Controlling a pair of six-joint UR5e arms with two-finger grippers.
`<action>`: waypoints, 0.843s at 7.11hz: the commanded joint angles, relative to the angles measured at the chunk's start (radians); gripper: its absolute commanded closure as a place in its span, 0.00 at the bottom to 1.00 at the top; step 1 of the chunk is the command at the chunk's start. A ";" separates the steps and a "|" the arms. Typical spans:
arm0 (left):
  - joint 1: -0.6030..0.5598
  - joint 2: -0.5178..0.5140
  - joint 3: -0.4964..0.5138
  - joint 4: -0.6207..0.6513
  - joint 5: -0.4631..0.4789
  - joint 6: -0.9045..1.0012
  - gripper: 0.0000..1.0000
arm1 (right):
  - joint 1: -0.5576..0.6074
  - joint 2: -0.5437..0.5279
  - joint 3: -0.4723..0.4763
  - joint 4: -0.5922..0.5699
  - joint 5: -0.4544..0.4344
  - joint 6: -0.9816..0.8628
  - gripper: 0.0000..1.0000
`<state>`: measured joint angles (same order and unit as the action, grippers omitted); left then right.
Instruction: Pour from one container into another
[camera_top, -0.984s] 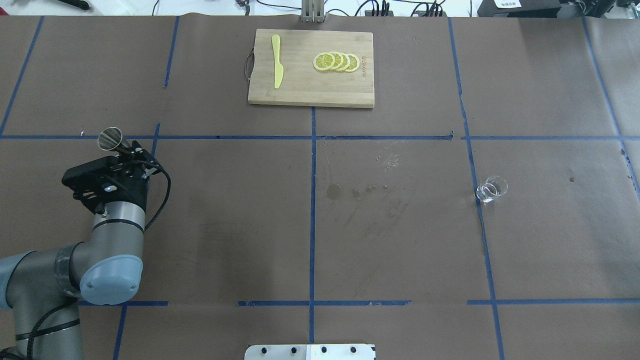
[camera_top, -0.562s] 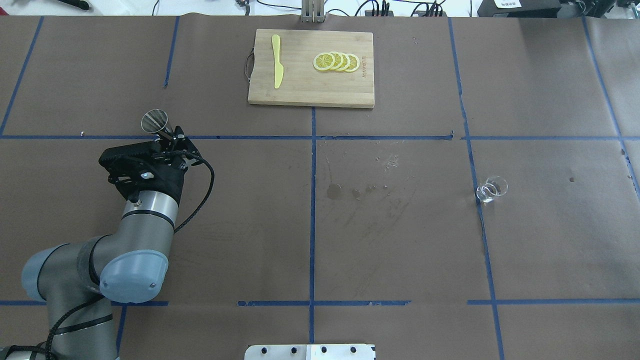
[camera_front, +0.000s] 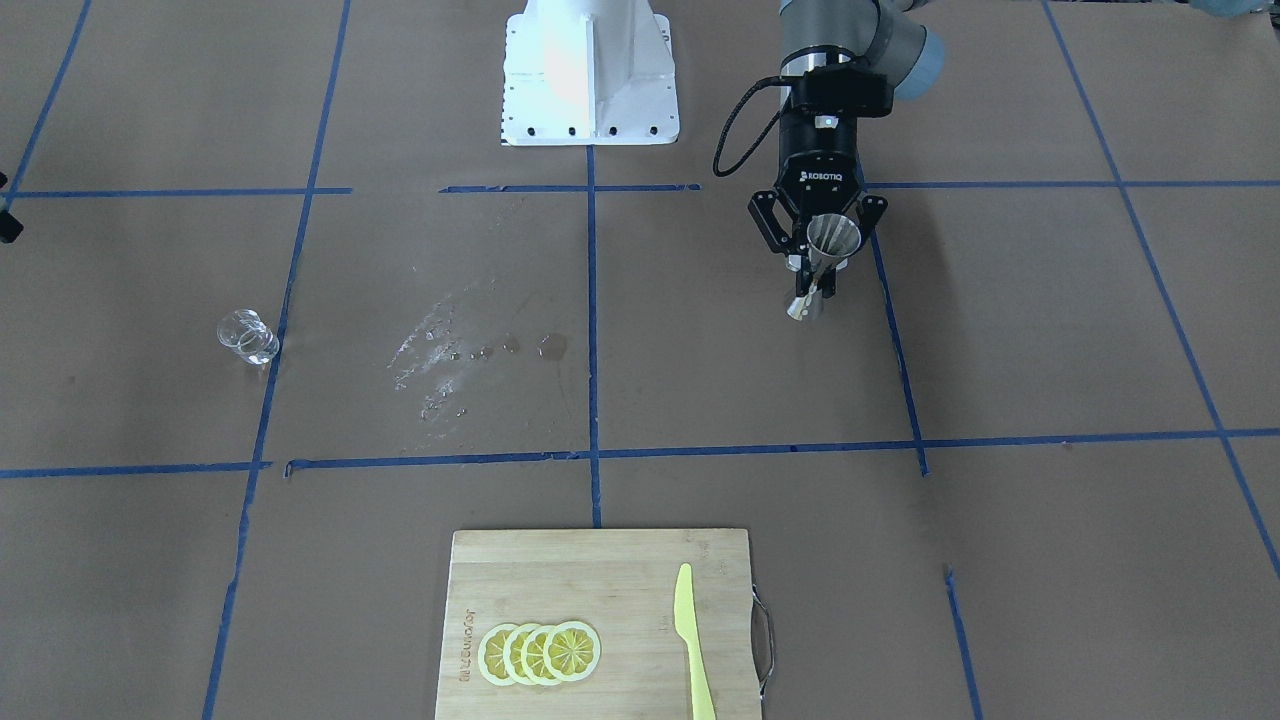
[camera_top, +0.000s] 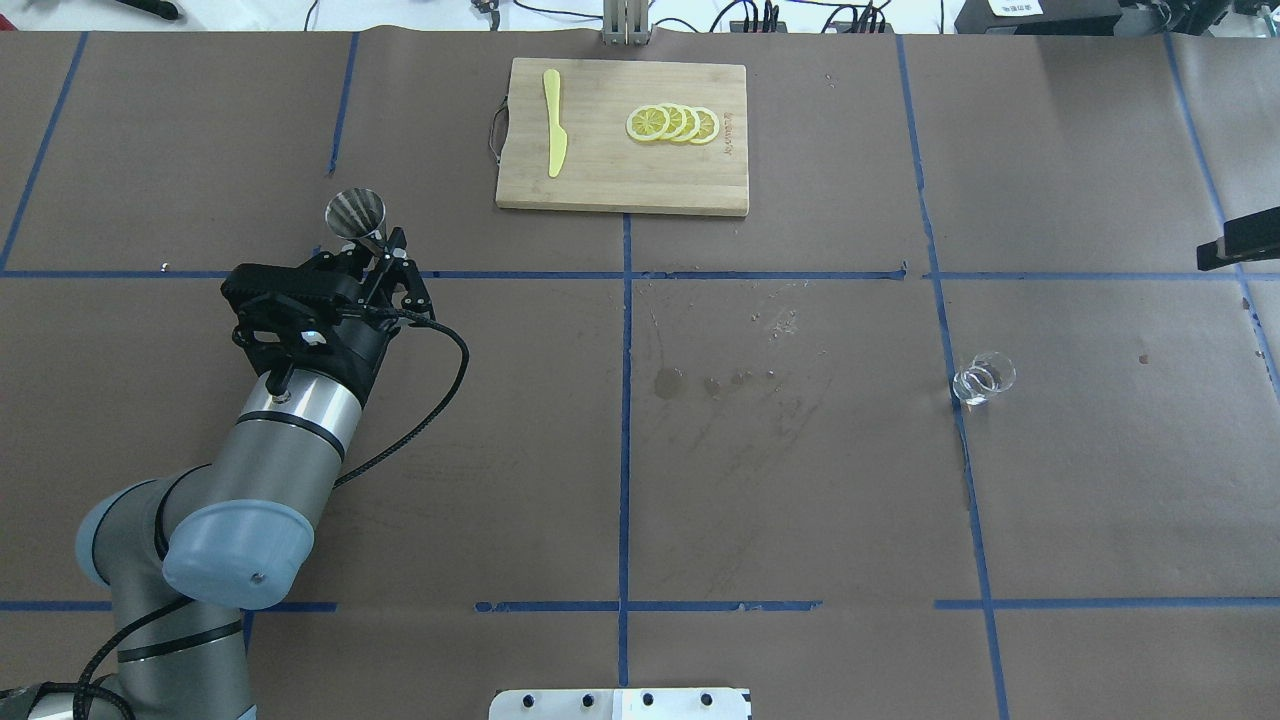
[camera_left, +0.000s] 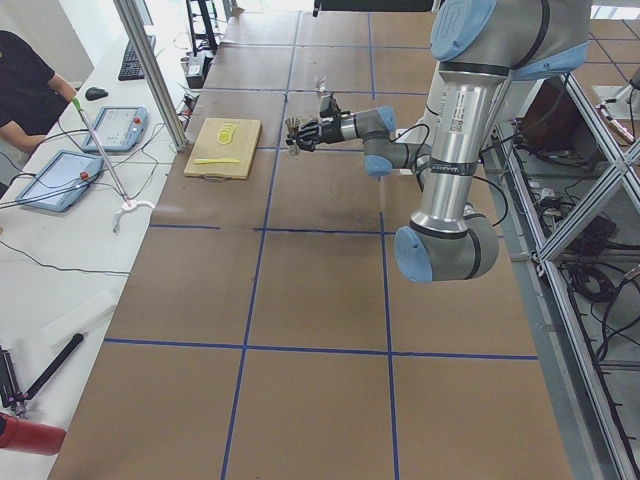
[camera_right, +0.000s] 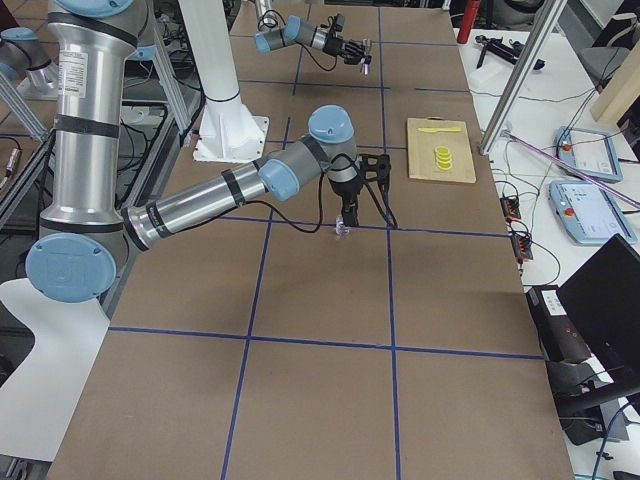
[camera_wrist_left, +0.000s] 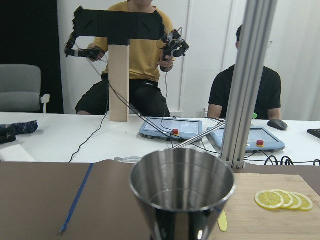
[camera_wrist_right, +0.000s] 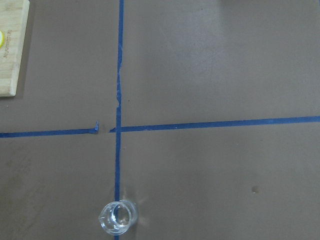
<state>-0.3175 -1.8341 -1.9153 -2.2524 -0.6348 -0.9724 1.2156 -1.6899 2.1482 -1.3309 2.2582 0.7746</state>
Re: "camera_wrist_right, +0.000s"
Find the small clear glass cup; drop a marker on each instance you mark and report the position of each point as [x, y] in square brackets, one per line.
[117, 217]

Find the lemon slice four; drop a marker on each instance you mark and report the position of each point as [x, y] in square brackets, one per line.
[2, 38]

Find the bamboo cutting board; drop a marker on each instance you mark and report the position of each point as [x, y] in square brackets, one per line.
[13, 23]

